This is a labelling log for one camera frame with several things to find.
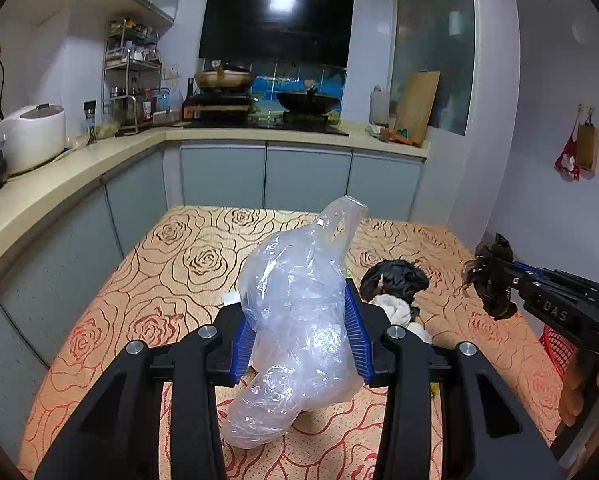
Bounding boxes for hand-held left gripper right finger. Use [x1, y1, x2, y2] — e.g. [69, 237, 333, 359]
[343, 280, 565, 480]

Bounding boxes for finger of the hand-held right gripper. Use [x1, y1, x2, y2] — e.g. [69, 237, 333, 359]
[494, 267, 539, 306]
[499, 256, 599, 289]

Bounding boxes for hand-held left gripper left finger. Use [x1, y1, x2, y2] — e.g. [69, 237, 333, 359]
[34, 305, 258, 480]

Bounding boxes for dark brown wrapper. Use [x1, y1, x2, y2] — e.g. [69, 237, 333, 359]
[462, 234, 520, 322]

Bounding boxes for red plastic mesh basket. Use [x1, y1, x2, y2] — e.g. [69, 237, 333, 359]
[538, 324, 577, 393]

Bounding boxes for white paper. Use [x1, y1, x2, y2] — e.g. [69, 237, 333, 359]
[368, 292, 433, 345]

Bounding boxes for clear plastic bag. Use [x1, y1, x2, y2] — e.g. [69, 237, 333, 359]
[220, 195, 369, 450]

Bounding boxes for black plastic bag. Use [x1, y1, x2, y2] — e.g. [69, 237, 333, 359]
[360, 259, 429, 306]

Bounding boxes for person's right hand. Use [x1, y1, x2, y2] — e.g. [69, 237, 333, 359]
[558, 345, 599, 427]

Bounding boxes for rose patterned tablecloth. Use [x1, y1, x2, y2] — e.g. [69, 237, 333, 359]
[17, 204, 580, 480]

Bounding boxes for red hanging bag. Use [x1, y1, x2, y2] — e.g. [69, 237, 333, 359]
[554, 127, 581, 181]

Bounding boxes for brown paper bag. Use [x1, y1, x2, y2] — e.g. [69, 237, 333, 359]
[577, 107, 599, 172]

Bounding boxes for grey base cabinets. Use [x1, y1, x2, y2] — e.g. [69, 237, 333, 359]
[0, 141, 424, 461]

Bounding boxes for orange teal kitchen item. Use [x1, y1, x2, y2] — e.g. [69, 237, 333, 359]
[365, 124, 411, 145]

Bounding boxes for wooden cutting board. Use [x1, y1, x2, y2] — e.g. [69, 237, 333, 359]
[394, 71, 441, 146]

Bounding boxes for black gas stove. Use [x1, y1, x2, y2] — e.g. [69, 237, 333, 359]
[180, 110, 351, 137]

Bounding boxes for black wok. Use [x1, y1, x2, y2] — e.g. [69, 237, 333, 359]
[276, 80, 341, 115]

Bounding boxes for black portable stove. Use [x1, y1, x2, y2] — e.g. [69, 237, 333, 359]
[196, 91, 253, 122]

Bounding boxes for beige kitchen countertop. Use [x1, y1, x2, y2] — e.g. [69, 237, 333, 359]
[0, 122, 430, 286]

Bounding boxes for dark sauce bottle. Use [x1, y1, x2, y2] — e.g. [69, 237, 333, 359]
[182, 78, 196, 122]

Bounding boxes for frosted glass panel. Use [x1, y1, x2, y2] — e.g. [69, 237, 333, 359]
[389, 0, 476, 136]

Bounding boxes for blue scenic backsplash panel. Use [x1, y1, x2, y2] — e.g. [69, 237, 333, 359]
[250, 57, 347, 113]

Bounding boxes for black lid spice jar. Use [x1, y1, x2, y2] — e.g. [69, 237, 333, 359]
[83, 101, 98, 143]

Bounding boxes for golden frying pan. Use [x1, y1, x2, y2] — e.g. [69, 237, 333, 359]
[194, 60, 256, 93]

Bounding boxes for white rice cooker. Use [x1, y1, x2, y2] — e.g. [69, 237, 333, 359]
[0, 103, 66, 176]

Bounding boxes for metal spice rack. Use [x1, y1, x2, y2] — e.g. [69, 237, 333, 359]
[102, 19, 163, 133]

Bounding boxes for black range hood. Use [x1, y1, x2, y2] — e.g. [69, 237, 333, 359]
[198, 0, 355, 68]

